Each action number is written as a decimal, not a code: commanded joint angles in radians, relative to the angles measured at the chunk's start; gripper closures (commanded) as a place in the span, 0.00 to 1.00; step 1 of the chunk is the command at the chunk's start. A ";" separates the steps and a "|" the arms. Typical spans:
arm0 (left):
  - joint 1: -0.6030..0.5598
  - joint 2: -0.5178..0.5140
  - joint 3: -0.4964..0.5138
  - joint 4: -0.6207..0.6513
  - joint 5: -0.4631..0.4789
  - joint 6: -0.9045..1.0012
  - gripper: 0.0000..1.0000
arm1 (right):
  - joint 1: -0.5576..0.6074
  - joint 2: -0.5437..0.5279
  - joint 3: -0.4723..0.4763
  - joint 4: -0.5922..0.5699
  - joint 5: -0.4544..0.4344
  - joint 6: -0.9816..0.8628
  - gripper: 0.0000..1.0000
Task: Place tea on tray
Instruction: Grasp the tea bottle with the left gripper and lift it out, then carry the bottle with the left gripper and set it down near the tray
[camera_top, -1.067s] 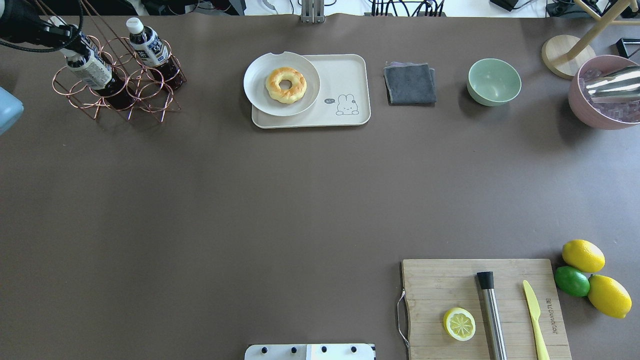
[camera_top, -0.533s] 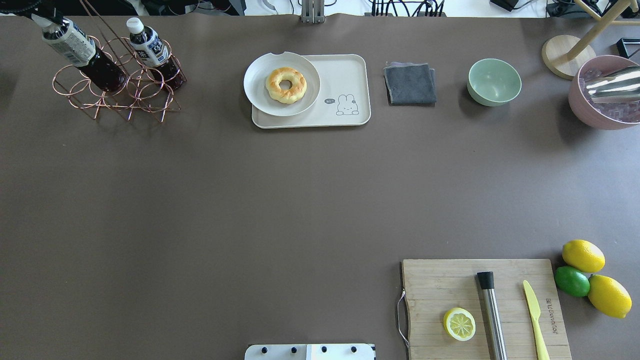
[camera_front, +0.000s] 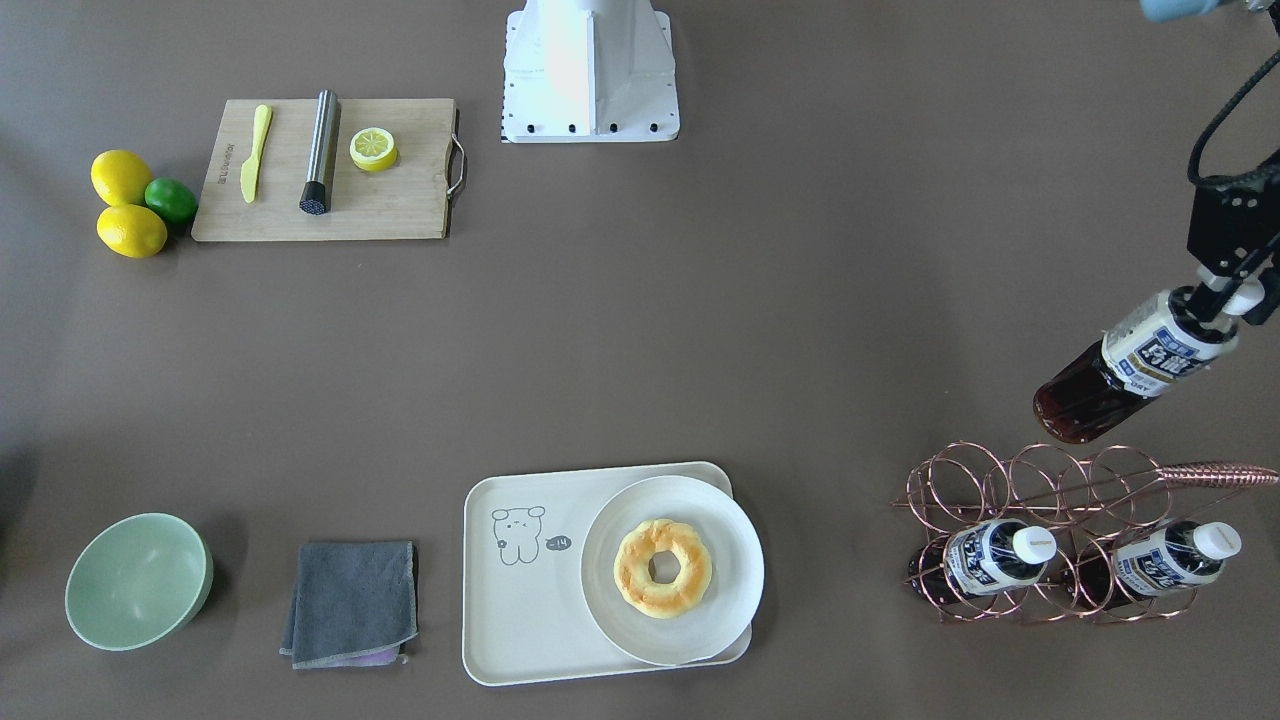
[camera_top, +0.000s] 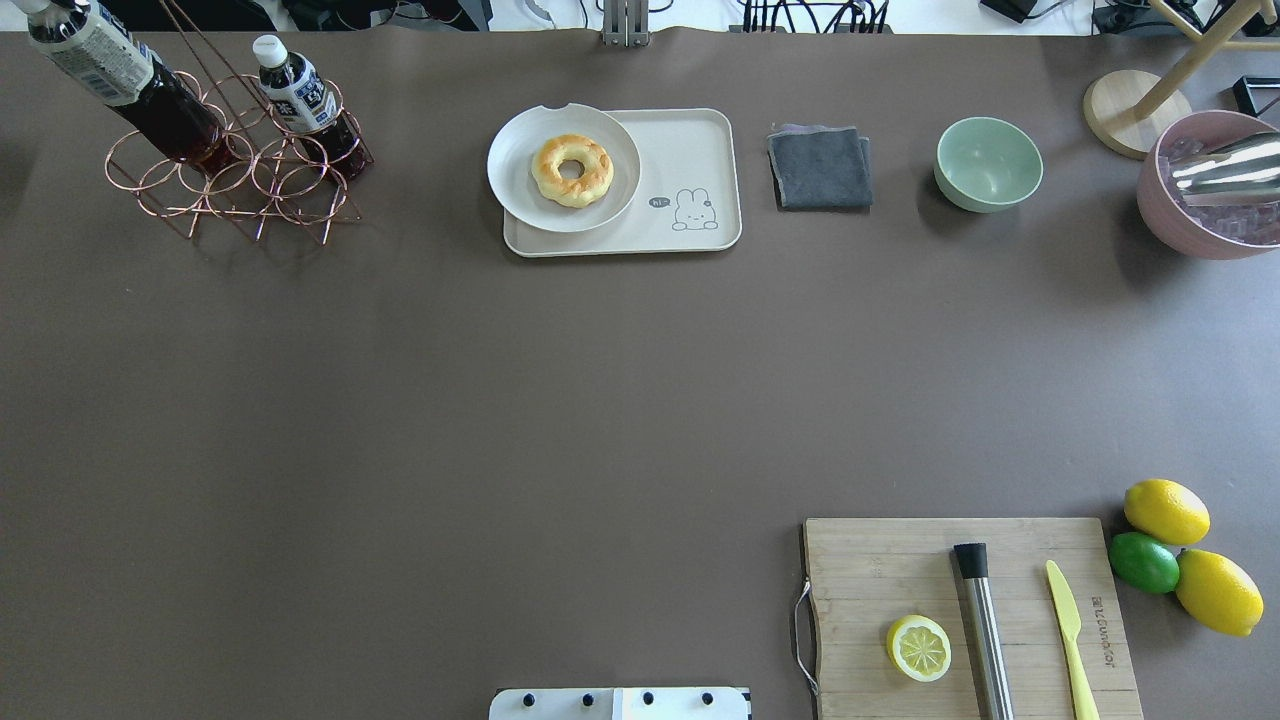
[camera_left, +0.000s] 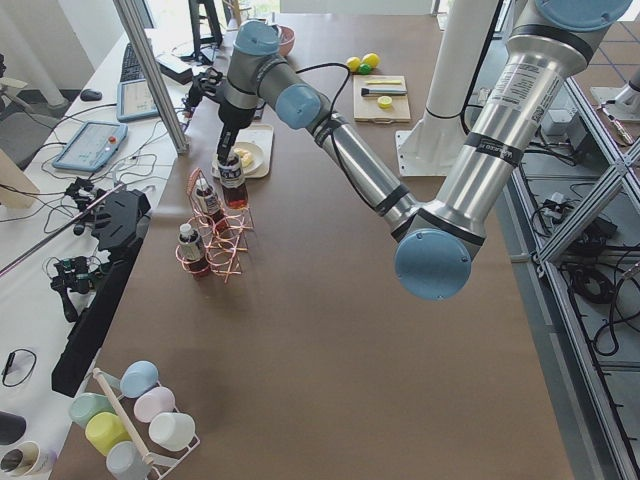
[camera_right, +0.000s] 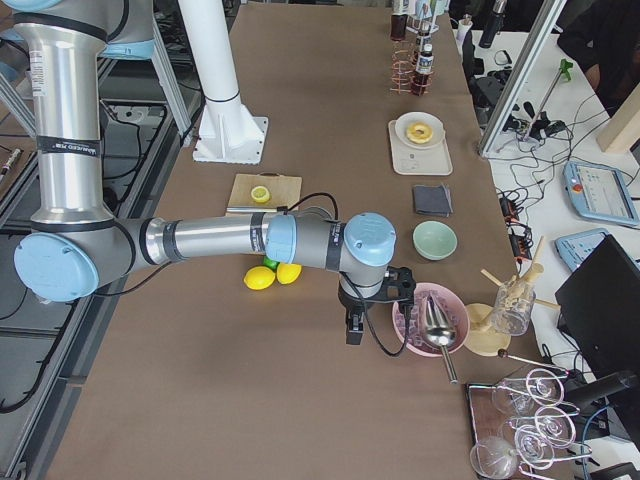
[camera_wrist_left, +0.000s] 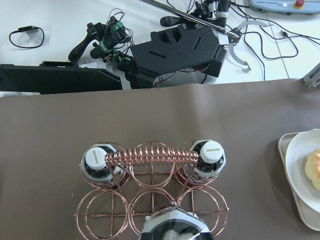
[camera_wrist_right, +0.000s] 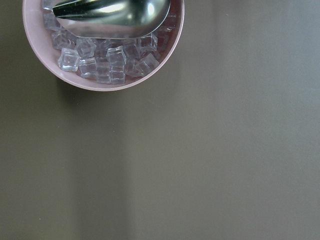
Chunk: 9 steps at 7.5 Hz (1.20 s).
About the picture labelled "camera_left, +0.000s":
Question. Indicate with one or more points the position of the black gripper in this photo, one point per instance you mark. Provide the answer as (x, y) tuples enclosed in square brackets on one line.
[(231, 118)]

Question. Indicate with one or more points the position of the tea bottle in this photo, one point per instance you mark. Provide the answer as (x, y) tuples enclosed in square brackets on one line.
[(208, 200), (192, 250), (233, 182)]

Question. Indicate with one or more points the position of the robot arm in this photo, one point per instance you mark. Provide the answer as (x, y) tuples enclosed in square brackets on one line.
[(437, 240)]

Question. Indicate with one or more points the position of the cream tray with bunny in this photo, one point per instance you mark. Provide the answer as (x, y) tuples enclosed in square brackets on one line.
[(260, 134)]

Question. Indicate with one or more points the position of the white round plate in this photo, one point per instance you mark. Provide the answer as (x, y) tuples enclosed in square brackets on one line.
[(260, 167)]

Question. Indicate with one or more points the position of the blue teach pendant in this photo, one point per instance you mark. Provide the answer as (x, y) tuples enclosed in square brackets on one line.
[(135, 101), (92, 146)]

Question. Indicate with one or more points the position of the pink ice bowl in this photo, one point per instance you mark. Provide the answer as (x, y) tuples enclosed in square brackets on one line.
[(287, 40)]

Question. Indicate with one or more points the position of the steel muddler black tip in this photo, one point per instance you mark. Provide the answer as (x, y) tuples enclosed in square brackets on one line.
[(377, 92)]

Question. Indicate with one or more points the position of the upper whole yellow lemon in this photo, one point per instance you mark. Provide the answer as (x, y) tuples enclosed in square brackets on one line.
[(353, 63)]

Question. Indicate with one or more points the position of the whole yellow lemon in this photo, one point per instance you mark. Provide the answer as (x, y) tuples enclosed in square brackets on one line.
[(353, 63), (371, 59)]

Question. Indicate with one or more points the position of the yellow plastic knife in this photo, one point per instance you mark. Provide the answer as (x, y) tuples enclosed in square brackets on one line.
[(383, 81)]

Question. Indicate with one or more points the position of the green lime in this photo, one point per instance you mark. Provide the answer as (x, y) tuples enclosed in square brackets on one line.
[(364, 69)]

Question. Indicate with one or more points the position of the bamboo cutting board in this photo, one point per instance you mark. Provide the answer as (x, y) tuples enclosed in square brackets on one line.
[(365, 109)]

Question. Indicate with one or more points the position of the half lemon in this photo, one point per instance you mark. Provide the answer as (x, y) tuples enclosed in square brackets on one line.
[(385, 102)]

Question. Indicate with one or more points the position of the lower whole yellow lemon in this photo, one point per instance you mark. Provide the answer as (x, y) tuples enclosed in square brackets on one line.
[(371, 59)]

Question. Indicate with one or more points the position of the cup rack with pastel cups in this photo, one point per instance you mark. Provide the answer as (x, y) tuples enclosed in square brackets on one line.
[(135, 423)]

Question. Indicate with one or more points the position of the glazed ring donut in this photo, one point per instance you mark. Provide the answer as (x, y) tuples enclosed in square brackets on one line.
[(246, 157)]

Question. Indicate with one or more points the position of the copper wire bottle rack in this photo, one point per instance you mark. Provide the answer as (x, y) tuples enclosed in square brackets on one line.
[(224, 241)]

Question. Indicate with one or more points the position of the aluminium frame post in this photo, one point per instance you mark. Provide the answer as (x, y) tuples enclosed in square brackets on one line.
[(132, 24)]

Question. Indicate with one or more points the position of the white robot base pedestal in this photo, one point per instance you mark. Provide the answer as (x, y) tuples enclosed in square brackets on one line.
[(433, 144)]

